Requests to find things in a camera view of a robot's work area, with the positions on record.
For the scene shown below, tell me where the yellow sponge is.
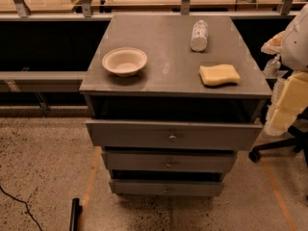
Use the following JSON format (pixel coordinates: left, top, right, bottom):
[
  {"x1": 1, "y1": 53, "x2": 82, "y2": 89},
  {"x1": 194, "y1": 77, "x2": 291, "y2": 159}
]
[{"x1": 199, "y1": 64, "x2": 241, "y2": 87}]

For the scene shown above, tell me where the top grey drawer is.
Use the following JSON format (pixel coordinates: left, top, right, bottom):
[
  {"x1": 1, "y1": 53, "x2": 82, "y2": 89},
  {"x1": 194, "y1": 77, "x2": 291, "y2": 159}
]
[{"x1": 86, "y1": 119, "x2": 262, "y2": 150}]

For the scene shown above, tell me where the black office chair base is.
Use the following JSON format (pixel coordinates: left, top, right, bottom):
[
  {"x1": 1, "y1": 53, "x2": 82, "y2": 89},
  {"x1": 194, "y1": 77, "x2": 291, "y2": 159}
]
[{"x1": 248, "y1": 108, "x2": 308, "y2": 166}]

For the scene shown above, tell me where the bottom grey drawer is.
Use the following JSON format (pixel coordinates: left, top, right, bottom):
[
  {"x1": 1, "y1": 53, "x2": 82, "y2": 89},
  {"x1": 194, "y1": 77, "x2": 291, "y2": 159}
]
[{"x1": 109, "y1": 179, "x2": 224, "y2": 196}]

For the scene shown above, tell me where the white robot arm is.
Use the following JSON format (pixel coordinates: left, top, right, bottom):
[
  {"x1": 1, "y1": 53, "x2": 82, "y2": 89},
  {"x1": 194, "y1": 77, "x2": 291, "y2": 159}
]
[{"x1": 261, "y1": 5, "x2": 308, "y2": 136}]

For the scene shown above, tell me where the grey drawer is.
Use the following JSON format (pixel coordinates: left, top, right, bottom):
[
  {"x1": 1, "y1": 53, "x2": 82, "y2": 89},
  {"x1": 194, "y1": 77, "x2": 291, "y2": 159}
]
[
  {"x1": 86, "y1": 119, "x2": 262, "y2": 150},
  {"x1": 102, "y1": 151, "x2": 237, "y2": 173},
  {"x1": 109, "y1": 179, "x2": 224, "y2": 196}
]

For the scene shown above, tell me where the black floor cable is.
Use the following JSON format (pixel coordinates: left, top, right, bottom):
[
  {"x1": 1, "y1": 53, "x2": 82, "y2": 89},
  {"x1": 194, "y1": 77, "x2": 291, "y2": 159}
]
[{"x1": 0, "y1": 185, "x2": 44, "y2": 231}]

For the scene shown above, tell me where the grey drawer cabinet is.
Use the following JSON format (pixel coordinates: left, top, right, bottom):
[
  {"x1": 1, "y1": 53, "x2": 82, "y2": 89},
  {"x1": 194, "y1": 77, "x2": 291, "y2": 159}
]
[{"x1": 80, "y1": 15, "x2": 271, "y2": 184}]

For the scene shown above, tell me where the black bar on floor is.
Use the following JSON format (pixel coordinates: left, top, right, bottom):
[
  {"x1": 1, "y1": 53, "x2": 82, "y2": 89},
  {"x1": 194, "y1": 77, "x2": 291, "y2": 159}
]
[{"x1": 69, "y1": 198, "x2": 82, "y2": 231}]

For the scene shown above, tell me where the grey metal railing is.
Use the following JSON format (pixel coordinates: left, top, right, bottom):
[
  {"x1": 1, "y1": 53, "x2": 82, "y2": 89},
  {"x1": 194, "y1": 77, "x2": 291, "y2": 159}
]
[{"x1": 0, "y1": 0, "x2": 307, "y2": 111}]

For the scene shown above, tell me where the middle grey drawer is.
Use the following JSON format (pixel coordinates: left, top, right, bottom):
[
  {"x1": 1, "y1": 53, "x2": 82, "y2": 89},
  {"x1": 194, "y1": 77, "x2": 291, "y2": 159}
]
[{"x1": 102, "y1": 151, "x2": 237, "y2": 173}]

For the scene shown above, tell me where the clear plastic water bottle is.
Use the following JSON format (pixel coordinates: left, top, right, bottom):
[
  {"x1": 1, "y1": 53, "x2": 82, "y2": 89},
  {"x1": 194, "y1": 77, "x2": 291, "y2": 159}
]
[{"x1": 191, "y1": 20, "x2": 208, "y2": 52}]

